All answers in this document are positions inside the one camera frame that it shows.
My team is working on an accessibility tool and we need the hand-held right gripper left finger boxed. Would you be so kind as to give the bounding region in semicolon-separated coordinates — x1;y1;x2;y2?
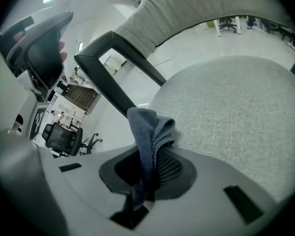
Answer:
36;145;141;236

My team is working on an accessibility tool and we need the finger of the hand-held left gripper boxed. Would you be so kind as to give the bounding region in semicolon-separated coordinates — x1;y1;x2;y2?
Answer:
0;7;74;70

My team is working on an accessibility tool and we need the black mesh office chair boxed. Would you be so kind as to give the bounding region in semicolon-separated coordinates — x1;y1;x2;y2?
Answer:
41;121;104;157

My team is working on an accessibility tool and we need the white table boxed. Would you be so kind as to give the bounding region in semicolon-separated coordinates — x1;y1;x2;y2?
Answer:
212;16;242;38

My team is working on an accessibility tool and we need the dark blue cleaning cloth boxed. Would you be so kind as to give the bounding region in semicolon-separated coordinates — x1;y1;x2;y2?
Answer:
126;107;180;211

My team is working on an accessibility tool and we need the brown wooden staircase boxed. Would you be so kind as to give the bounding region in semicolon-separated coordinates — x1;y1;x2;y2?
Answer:
63;84;101;113

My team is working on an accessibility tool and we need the grey fabric chair seat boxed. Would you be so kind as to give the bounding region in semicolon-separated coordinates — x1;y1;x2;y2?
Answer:
148;55;295;204

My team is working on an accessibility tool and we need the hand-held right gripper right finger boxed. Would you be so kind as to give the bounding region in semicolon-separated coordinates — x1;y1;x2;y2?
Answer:
137;146;279;236

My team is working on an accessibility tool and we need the grey office chair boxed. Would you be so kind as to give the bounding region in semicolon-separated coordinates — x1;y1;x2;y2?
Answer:
73;0;295;204

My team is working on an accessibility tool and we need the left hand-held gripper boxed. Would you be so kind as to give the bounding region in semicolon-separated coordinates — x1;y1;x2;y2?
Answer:
14;30;66;142

